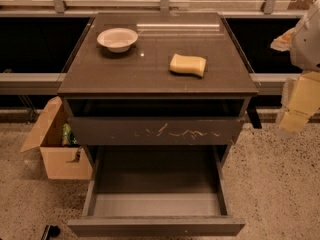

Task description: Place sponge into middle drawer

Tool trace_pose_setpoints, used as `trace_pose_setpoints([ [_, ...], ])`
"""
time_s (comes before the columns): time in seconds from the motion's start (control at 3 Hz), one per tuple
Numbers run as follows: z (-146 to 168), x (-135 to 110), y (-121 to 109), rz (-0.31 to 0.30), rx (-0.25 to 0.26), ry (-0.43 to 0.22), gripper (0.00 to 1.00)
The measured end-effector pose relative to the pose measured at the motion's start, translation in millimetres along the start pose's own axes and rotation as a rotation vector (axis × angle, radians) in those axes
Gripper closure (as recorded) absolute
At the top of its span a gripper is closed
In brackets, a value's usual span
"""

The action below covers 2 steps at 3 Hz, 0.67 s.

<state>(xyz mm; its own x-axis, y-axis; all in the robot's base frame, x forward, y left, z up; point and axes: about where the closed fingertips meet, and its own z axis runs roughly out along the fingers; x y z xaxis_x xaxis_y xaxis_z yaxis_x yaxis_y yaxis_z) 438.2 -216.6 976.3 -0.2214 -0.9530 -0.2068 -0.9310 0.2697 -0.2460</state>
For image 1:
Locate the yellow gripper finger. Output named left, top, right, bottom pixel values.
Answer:
left=278, top=71, right=320, bottom=133
left=270, top=28, right=295, bottom=52

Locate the yellow sponge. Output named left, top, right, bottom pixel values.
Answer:
left=169, top=54, right=207, bottom=77

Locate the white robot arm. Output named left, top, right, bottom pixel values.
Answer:
left=270, top=0, right=320, bottom=136

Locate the dark grey drawer cabinet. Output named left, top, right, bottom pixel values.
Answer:
left=57, top=11, right=259, bottom=157

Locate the open grey middle drawer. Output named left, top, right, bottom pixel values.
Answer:
left=68, top=146, right=245, bottom=237

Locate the scratched grey top drawer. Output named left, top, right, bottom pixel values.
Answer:
left=69, top=117, right=243, bottom=145

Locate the white bowl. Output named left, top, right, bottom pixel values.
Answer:
left=97, top=28, right=138, bottom=53

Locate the green snack bag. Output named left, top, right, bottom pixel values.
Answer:
left=61, top=123, right=77, bottom=146

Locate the metal window railing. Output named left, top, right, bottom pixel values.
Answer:
left=0, top=0, right=320, bottom=97

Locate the open cardboard box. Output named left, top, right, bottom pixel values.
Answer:
left=21, top=97, right=92, bottom=180

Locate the black object on floor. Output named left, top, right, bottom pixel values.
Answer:
left=41, top=225, right=60, bottom=240

